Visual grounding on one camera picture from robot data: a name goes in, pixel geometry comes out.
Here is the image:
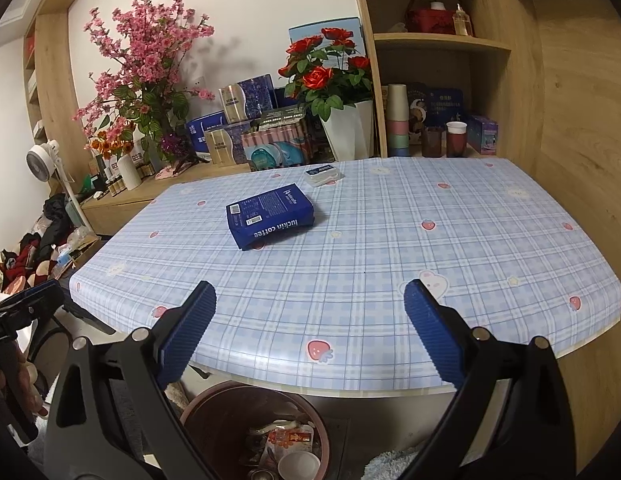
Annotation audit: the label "stack of pastel cups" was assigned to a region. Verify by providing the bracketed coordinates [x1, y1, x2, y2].
[387, 83, 410, 158]

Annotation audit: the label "brown glass cup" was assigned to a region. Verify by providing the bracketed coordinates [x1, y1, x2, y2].
[421, 127, 445, 158]

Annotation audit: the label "wooden shelf unit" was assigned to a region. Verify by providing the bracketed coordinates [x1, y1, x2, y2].
[348, 0, 546, 161]

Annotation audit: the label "pile of clothes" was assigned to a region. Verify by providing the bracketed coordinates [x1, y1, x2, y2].
[0, 195, 98, 296]

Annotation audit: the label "narrow wooden wall shelf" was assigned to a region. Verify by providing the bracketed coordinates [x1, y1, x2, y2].
[21, 10, 91, 196]

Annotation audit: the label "low wooden cabinet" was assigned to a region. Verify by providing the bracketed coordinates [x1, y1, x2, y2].
[78, 160, 311, 236]

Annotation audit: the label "blue plaid tablecloth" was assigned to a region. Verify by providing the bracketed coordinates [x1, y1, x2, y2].
[68, 156, 621, 395]

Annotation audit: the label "blue white box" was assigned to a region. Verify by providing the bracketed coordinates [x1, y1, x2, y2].
[185, 111, 228, 156]

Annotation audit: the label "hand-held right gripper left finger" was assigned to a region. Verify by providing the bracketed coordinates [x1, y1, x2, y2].
[45, 280, 217, 480]

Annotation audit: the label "brown trash bin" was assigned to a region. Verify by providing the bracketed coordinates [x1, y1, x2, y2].
[183, 381, 331, 480]

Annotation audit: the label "small blue cartoon box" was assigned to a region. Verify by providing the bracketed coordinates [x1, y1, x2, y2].
[465, 114, 499, 156]

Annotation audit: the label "red basket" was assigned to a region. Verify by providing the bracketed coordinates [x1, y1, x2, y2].
[405, 0, 464, 36]

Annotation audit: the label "black printed pack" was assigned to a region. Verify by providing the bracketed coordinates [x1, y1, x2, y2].
[258, 106, 306, 131]

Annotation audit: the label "pastel multipack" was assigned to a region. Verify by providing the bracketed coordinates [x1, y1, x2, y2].
[242, 122, 314, 171]

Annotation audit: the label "white vase orange flowers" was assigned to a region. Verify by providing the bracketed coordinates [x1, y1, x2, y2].
[85, 130, 144, 191]

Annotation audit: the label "row of small brown bottles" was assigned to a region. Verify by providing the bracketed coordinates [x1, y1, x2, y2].
[88, 152, 156, 198]

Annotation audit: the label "white fluffy towel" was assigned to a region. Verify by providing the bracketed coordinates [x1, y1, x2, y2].
[363, 447, 426, 480]

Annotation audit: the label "white standing fan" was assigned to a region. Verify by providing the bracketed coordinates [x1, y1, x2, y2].
[25, 140, 86, 233]

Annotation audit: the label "gold blue gift box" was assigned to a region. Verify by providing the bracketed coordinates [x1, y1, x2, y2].
[204, 122, 256, 167]
[219, 74, 274, 123]

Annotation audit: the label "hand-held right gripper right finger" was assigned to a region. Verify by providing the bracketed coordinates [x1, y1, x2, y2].
[403, 278, 576, 480]

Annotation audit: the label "blue coffee box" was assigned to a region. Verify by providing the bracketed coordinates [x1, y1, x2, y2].
[225, 183, 316, 252]

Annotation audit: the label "clear glass bottle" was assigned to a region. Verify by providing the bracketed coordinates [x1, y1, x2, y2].
[453, 3, 471, 37]

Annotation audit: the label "red rose plant white pot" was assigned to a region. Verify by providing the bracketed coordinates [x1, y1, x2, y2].
[278, 27, 376, 162]

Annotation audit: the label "red cup white rim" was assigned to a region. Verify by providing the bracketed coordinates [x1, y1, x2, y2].
[445, 121, 469, 158]

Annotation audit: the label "light blue board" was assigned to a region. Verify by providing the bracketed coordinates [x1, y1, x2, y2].
[289, 17, 365, 56]

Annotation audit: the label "person's left hand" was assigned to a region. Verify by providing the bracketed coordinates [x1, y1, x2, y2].
[0, 360, 50, 418]

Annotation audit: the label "large blue cartoon box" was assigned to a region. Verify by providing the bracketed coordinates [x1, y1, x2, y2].
[408, 85, 465, 146]

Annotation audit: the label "pink blossom arrangement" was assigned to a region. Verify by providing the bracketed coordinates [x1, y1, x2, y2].
[72, 0, 216, 161]

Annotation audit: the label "clear plastic box blue label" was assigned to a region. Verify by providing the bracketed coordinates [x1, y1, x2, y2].
[304, 162, 344, 187]

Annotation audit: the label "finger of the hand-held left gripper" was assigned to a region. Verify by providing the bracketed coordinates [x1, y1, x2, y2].
[0, 279, 65, 323]

